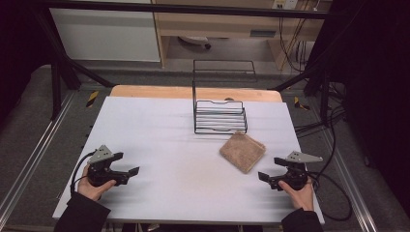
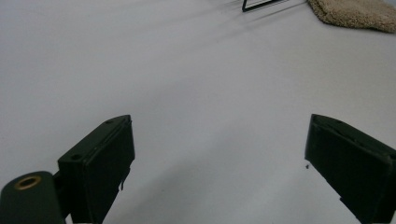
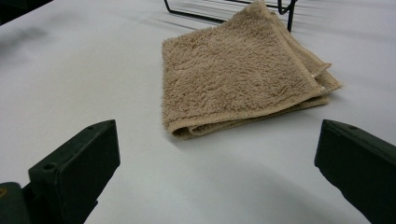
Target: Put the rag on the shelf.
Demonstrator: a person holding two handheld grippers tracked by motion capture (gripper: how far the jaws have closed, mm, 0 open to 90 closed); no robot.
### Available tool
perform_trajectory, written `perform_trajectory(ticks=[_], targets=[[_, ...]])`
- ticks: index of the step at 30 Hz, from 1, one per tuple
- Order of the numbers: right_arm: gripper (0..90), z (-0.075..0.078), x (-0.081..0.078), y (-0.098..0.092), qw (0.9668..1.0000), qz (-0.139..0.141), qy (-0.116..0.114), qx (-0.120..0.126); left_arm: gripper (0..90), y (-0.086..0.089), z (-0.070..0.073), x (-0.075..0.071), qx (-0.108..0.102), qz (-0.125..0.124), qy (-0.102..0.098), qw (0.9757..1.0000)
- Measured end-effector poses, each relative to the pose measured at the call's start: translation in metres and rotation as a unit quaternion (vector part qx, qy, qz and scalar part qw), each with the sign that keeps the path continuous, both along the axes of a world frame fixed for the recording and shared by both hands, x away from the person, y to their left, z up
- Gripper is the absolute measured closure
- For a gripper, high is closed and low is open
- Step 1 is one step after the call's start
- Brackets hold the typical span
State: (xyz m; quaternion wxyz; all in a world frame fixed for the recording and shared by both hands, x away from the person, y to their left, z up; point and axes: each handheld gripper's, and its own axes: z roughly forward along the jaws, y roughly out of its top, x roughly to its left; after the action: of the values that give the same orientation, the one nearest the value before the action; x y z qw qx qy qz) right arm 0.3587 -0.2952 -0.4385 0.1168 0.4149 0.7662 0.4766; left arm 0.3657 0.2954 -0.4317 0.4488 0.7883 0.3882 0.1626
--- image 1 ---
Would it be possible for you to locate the person's right hand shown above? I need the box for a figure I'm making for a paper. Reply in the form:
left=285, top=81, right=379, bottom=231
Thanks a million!
left=278, top=178, right=315, bottom=213

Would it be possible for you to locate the person's left hand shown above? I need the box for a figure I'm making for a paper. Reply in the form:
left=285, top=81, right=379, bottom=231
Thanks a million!
left=76, top=163, right=118, bottom=202

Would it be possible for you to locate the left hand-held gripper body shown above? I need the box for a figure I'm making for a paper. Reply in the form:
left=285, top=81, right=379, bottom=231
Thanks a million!
left=86, top=144, right=130, bottom=189

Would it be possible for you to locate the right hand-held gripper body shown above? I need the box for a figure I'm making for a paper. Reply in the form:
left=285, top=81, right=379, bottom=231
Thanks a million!
left=270, top=150, right=324, bottom=191

